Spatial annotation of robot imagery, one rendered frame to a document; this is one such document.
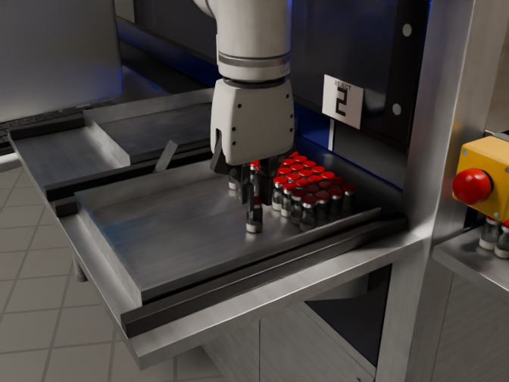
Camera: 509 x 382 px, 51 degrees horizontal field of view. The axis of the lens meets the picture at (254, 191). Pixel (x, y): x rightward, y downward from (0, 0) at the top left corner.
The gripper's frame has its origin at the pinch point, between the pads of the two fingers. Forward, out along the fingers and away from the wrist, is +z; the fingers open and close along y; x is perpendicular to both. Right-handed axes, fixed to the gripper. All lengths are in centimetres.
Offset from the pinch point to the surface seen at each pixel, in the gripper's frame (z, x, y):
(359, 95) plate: -9.9, -0.6, -17.7
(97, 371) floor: 94, -75, 11
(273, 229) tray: 5.9, 1.5, -2.2
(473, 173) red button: -7.4, 21.1, -15.1
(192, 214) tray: 5.8, -8.1, 5.5
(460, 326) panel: 25.6, 15.2, -28.9
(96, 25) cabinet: -6, -89, -8
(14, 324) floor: 94, -111, 29
